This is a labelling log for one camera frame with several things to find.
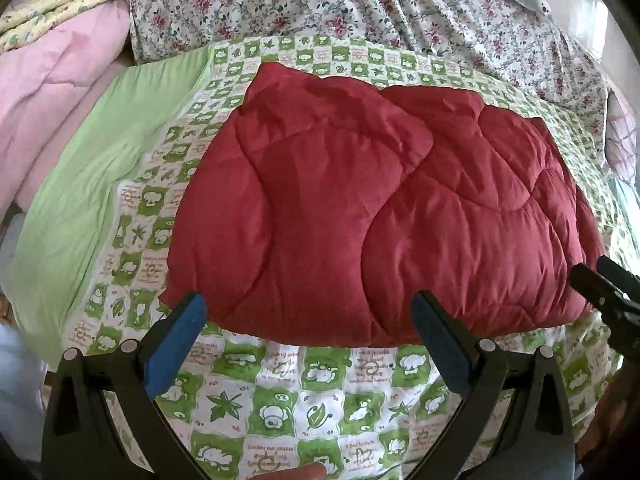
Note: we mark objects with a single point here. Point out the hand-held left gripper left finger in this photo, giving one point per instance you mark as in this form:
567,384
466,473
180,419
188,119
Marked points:
175,347

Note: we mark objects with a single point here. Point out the person's left hand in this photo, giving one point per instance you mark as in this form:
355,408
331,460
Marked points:
305,472

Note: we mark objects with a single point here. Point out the floral print duvet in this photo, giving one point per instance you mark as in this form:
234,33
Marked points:
400,5

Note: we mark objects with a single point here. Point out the red quilted blanket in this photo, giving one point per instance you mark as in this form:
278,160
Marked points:
380,210

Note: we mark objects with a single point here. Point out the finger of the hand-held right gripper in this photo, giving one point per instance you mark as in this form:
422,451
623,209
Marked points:
620,272
592,287

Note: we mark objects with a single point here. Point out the yellow printed cloth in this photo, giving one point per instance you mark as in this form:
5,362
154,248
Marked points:
55,0

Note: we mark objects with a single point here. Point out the green checked bed sheet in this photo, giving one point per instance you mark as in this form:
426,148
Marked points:
125,170

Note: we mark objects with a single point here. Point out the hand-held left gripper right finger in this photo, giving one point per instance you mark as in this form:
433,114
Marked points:
445,347

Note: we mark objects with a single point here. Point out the pink patterned pillow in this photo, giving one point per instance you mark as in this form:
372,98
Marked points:
620,130

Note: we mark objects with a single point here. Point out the pale blue cloth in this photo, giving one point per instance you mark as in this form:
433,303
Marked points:
20,360

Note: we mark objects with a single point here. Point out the pink quilt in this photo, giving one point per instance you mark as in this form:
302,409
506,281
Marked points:
55,100

